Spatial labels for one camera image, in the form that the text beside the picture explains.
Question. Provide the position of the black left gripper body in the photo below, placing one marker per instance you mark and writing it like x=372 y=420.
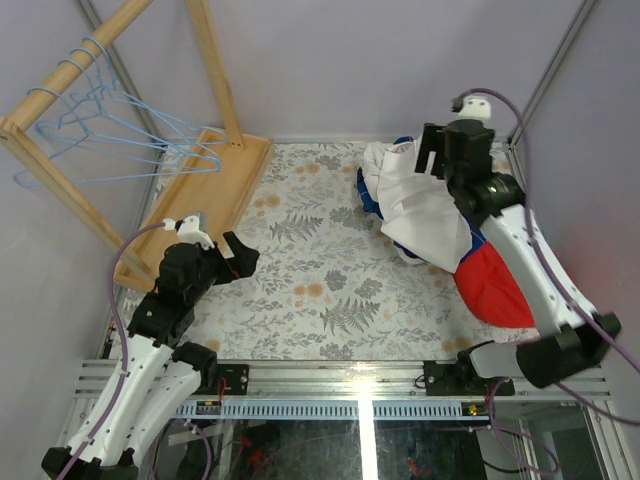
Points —
x=216 y=260

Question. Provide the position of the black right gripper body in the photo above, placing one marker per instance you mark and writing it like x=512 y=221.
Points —
x=433 y=140

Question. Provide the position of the blue plaid shirt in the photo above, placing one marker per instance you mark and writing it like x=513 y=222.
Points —
x=370 y=200

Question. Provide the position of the blue hanger of white shirt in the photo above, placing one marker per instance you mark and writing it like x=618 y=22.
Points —
x=90 y=123

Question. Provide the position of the light blue wire hanger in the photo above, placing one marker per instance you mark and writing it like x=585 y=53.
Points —
x=195 y=162

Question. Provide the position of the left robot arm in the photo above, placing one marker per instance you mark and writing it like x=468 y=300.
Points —
x=158 y=371

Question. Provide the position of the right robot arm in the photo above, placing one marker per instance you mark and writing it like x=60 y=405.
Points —
x=573 y=335

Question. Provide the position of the wooden clothes rack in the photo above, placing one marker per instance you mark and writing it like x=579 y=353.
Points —
x=222 y=195

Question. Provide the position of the floral table cover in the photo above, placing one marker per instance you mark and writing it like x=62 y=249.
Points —
x=328 y=284

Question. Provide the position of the red cloth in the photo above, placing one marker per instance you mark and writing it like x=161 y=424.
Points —
x=489 y=290

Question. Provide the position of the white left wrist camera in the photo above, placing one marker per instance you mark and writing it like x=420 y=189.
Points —
x=191 y=230

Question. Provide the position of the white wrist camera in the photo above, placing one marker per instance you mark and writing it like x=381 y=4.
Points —
x=473 y=107
x=191 y=230

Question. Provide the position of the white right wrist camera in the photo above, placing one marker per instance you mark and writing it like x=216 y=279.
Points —
x=473 y=107

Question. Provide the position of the aluminium rail frame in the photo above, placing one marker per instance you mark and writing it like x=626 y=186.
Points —
x=332 y=389

